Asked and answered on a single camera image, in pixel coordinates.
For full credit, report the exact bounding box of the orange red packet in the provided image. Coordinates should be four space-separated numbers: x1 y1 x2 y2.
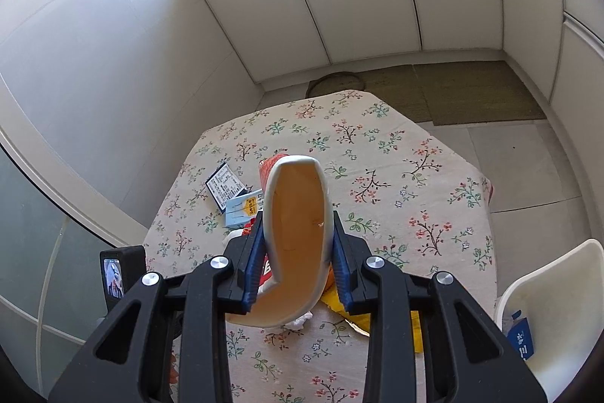
243 214 277 291

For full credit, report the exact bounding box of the white tissue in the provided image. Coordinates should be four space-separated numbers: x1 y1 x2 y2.
280 311 314 328

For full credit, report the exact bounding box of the white side kitchen cabinet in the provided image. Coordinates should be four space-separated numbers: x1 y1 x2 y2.
486 0 604 158

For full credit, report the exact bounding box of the white plastic bin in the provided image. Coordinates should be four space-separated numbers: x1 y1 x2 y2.
495 239 604 403

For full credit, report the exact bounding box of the light blue milk carton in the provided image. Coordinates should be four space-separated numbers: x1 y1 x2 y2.
223 190 264 230

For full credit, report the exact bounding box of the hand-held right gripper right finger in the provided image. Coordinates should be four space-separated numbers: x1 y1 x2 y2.
330 211 550 403

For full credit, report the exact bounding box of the round brown floor mat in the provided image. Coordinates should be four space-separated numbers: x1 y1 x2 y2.
306 72 366 98

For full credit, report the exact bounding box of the large olive floor mat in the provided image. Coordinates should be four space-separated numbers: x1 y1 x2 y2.
413 61 548 126

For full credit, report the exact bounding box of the floral tablecloth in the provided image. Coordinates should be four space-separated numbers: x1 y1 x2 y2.
142 89 496 403

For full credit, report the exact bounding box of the dark blue carton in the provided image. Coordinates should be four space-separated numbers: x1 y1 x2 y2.
507 311 536 361

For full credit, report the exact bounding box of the white bent foam tray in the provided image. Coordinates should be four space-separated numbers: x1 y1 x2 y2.
226 154 333 328

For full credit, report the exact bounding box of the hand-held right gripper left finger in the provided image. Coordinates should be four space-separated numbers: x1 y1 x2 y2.
49 212 267 403

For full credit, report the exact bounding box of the frosted glass sliding door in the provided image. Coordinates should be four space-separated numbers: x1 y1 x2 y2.
0 141 147 389

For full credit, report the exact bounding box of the small olive floor mat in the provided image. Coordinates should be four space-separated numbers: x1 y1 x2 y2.
363 66 433 123

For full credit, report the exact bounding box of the yellow plastic bag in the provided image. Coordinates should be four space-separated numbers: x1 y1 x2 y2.
321 285 423 354

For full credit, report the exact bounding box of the small dark labelled box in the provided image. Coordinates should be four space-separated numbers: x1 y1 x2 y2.
205 164 246 211

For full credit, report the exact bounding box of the red white wrapper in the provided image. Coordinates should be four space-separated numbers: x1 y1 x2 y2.
259 155 285 192

